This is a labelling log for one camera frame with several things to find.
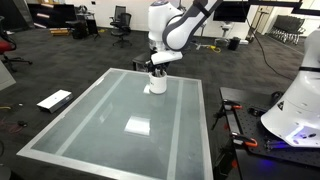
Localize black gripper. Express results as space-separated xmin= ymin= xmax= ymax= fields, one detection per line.
xmin=151 ymin=61 xmax=169 ymax=78

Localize white ceramic mug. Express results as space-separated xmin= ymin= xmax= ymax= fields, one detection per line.
xmin=148 ymin=70 xmax=168 ymax=95

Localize black mesh office chair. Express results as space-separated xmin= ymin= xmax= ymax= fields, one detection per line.
xmin=109 ymin=5 xmax=128 ymax=23
xmin=110 ymin=12 xmax=133 ymax=48

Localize white stool stand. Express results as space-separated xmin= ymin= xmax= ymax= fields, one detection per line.
xmin=214 ymin=21 xmax=234 ymax=48

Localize black trash bin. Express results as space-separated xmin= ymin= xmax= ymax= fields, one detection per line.
xmin=228 ymin=36 xmax=242 ymax=52

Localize black cluttered desk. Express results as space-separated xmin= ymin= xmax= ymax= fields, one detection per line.
xmin=65 ymin=4 xmax=101 ymax=41

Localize black monitor screen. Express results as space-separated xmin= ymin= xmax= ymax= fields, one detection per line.
xmin=213 ymin=0 xmax=250 ymax=23

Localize black optical breadboard bench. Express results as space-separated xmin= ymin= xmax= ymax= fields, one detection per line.
xmin=213 ymin=87 xmax=320 ymax=180

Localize yellow wooden crate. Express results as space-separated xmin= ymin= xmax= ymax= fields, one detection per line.
xmin=49 ymin=28 xmax=71 ymax=37

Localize flat white box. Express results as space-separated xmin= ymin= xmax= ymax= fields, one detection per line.
xmin=36 ymin=89 xmax=74 ymax=114

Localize black shelving cabinet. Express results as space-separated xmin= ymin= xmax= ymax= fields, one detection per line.
xmin=28 ymin=3 xmax=78 ymax=30

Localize stack of black chairs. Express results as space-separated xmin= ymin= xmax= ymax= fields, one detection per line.
xmin=267 ymin=14 xmax=306 ymax=46

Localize grey panel board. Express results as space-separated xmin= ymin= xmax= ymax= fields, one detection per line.
xmin=0 ymin=59 xmax=17 ymax=92

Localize red office chair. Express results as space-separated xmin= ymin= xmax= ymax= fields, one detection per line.
xmin=0 ymin=16 xmax=34 ymax=73

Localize yellow cable bundle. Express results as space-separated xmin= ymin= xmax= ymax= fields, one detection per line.
xmin=205 ymin=44 xmax=222 ymax=54

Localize orange handled black clamp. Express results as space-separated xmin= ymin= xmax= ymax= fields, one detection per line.
xmin=210 ymin=99 xmax=244 ymax=131
xmin=229 ymin=132 xmax=259 ymax=149

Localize small black mount bracket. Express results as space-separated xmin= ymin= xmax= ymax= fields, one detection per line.
xmin=248 ymin=106 xmax=268 ymax=118

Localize black floor cable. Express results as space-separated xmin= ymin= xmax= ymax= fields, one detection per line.
xmin=244 ymin=0 xmax=295 ymax=81

